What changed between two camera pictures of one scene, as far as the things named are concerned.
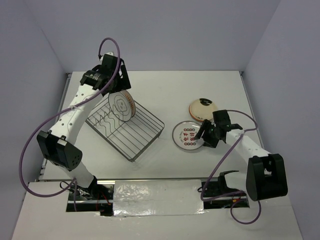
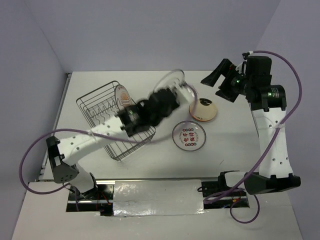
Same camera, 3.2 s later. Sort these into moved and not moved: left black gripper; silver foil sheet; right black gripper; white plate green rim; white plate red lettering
Moved: white plate green rim; right black gripper; left black gripper
Not moved: white plate red lettering; silver foil sheet
